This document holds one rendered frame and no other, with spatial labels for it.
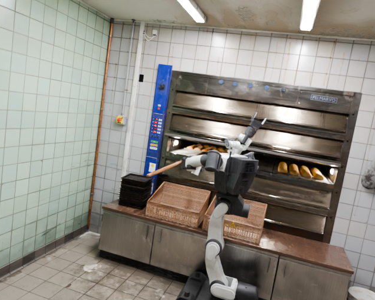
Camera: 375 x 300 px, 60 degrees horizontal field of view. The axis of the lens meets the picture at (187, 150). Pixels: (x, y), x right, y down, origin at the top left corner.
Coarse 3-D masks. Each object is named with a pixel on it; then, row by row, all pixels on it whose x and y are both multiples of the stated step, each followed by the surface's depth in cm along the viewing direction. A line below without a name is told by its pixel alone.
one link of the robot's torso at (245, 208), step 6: (216, 198) 267; (228, 198) 261; (234, 198) 259; (240, 198) 265; (216, 204) 266; (234, 204) 260; (240, 204) 258; (246, 204) 262; (234, 210) 261; (240, 210) 259; (246, 210) 258; (240, 216) 262; (246, 216) 259
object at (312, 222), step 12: (180, 192) 371; (192, 192) 368; (216, 192) 362; (276, 216) 341; (288, 216) 339; (300, 216) 336; (312, 216) 333; (324, 216) 331; (300, 228) 331; (312, 228) 331
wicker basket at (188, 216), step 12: (156, 192) 347; (168, 192) 368; (204, 192) 359; (156, 204) 326; (180, 204) 362; (192, 204) 359; (204, 204) 333; (156, 216) 327; (168, 216) 323; (180, 216) 320; (192, 216) 317
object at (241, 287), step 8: (192, 280) 294; (200, 280) 293; (184, 288) 279; (192, 288) 281; (200, 288) 284; (208, 288) 289; (240, 288) 265; (248, 288) 265; (256, 288) 266; (184, 296) 263; (192, 296) 266; (200, 296) 274; (208, 296) 276; (240, 296) 263; (248, 296) 262; (256, 296) 262
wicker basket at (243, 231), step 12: (252, 204) 344; (264, 204) 340; (204, 216) 313; (228, 216) 348; (252, 216) 341; (264, 216) 318; (204, 228) 314; (228, 228) 307; (240, 228) 303; (252, 228) 300; (252, 240) 301
